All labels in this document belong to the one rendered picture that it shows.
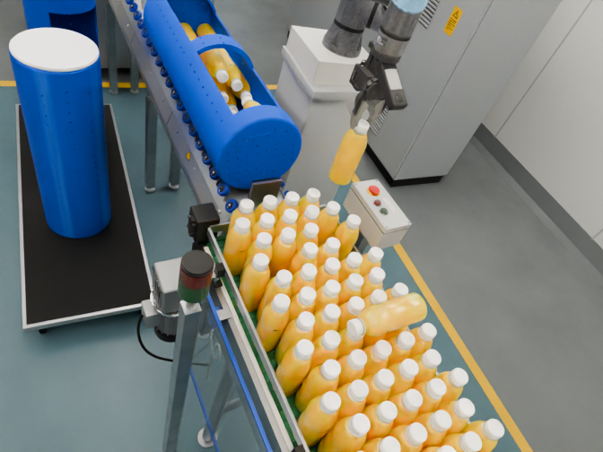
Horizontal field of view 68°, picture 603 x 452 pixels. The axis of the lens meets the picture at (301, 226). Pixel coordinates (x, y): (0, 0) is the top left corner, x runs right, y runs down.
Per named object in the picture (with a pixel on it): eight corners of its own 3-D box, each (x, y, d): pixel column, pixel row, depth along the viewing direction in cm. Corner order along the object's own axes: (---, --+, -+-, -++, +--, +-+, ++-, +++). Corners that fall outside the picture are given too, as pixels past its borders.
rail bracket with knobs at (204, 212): (214, 223, 141) (218, 200, 134) (222, 240, 137) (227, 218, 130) (183, 229, 136) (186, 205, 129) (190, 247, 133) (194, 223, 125)
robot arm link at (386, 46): (416, 42, 103) (388, 41, 99) (407, 60, 106) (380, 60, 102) (398, 25, 106) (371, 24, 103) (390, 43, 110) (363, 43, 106)
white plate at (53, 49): (111, 64, 159) (111, 67, 160) (81, 25, 171) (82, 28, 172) (24, 73, 144) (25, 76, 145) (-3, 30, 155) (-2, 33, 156)
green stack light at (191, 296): (203, 274, 96) (205, 261, 93) (213, 299, 93) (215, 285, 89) (173, 282, 93) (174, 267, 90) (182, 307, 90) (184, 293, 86)
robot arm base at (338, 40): (353, 42, 178) (362, 17, 171) (363, 61, 168) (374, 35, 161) (318, 34, 173) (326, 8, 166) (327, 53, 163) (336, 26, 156)
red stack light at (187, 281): (205, 260, 93) (207, 248, 90) (215, 285, 89) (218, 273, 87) (174, 267, 90) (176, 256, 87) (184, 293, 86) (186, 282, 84)
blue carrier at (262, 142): (213, 44, 200) (210, -23, 178) (297, 178, 154) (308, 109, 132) (148, 53, 190) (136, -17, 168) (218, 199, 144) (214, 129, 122)
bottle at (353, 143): (354, 179, 134) (378, 129, 121) (342, 189, 130) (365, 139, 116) (335, 166, 136) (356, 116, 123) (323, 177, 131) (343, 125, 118)
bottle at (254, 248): (233, 282, 129) (244, 240, 115) (249, 267, 133) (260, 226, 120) (253, 296, 127) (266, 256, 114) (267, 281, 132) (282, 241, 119)
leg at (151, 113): (153, 186, 267) (156, 94, 222) (155, 192, 264) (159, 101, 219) (143, 186, 264) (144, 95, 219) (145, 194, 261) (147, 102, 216)
